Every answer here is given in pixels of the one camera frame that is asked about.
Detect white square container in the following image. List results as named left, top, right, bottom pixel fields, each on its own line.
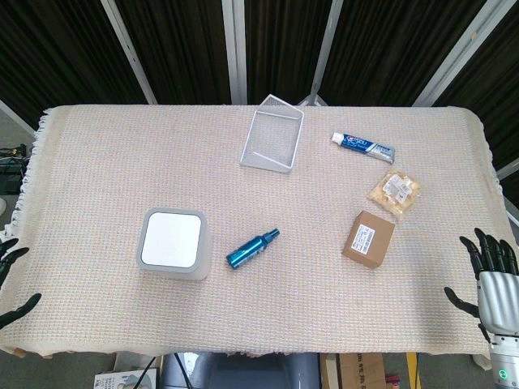
left=138, top=207, right=214, bottom=282

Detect clear bag of snacks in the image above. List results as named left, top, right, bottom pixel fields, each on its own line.
left=367, top=169, right=422, bottom=216

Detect printed cardboard carton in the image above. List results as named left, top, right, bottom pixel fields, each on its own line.
left=320, top=352, right=386, bottom=389

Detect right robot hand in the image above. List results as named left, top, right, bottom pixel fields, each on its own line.
left=444, top=228, right=519, bottom=344

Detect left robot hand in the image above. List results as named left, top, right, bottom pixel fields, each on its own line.
left=0, top=237, right=43, bottom=330

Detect blue spray bottle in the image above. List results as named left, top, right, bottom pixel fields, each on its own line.
left=225, top=228, right=281, bottom=271

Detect white printed box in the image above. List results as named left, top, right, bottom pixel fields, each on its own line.
left=93, top=367, right=161, bottom=389

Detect blue white toothpaste tube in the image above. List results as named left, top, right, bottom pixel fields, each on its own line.
left=331, top=131, right=397, bottom=165

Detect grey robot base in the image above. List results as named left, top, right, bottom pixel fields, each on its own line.
left=161, top=351, right=322, bottom=389

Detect brown cardboard box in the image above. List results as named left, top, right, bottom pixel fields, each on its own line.
left=341, top=210, right=397, bottom=269

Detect beige woven tablecloth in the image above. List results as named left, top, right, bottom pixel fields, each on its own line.
left=0, top=104, right=508, bottom=372

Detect white wire mesh basket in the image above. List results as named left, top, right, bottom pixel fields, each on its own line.
left=238, top=93, right=306, bottom=174

